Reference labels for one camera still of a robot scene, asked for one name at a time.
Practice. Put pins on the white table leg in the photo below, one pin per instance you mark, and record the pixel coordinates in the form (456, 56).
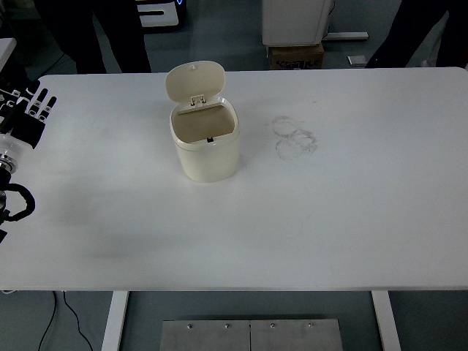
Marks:
(385, 321)
(115, 321)

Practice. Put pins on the white cabinet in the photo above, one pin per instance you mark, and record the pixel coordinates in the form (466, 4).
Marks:
(292, 22)

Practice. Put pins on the small grey floor block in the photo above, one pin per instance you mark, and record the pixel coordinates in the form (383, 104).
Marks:
(357, 60)

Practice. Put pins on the grey metal plate with screws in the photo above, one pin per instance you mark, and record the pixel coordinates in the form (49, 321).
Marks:
(252, 338)

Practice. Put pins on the cream trash bin with lid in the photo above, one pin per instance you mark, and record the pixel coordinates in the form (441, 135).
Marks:
(208, 161)

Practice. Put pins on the white metal floor bar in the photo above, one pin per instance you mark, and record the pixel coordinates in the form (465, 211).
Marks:
(347, 36)

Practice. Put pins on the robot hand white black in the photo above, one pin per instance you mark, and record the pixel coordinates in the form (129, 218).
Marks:
(25, 128)

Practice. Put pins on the person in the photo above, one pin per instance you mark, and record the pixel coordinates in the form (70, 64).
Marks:
(402, 33)
(120, 44)

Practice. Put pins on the brown cardboard box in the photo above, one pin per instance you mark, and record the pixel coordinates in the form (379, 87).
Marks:
(296, 57)

